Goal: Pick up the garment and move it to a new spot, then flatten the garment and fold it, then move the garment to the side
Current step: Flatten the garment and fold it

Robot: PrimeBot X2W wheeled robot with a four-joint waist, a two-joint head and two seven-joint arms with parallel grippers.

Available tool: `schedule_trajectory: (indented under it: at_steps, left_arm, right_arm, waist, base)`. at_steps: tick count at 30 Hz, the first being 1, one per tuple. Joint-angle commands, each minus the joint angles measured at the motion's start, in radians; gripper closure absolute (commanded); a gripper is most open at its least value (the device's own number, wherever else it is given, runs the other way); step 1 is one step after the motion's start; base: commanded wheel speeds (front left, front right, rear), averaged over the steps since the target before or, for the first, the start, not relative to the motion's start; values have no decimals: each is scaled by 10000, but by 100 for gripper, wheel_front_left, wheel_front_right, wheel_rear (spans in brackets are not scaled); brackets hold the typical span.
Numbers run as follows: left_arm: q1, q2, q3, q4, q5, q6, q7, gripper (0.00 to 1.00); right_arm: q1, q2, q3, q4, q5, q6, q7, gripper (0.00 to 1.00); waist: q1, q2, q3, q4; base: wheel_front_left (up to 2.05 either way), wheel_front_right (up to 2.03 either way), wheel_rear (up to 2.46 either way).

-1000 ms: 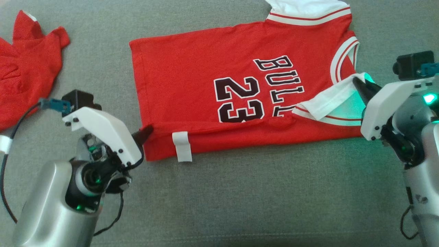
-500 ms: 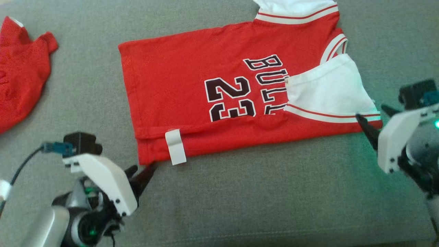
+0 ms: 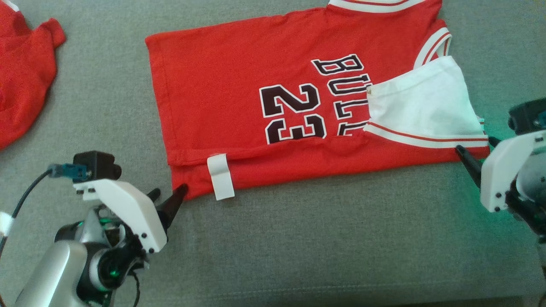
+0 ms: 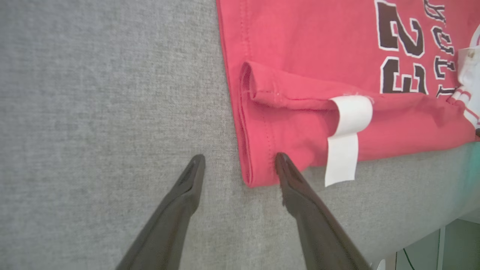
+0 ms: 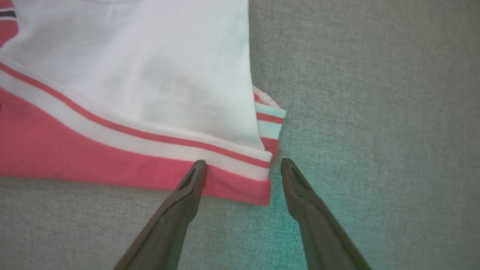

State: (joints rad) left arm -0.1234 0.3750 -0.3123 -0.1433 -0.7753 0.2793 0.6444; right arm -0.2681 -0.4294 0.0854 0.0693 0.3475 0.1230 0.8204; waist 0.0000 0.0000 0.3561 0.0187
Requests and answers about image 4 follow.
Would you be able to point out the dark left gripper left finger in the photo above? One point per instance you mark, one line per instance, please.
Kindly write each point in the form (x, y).
(165, 240)

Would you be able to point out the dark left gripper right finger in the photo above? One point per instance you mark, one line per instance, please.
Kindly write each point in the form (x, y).
(322, 240)

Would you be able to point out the red jersey shirt white stripes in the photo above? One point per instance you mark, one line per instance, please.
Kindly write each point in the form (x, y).
(318, 48)

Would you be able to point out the grey sofa seat cushion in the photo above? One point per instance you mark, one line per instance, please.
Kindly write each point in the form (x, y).
(93, 112)

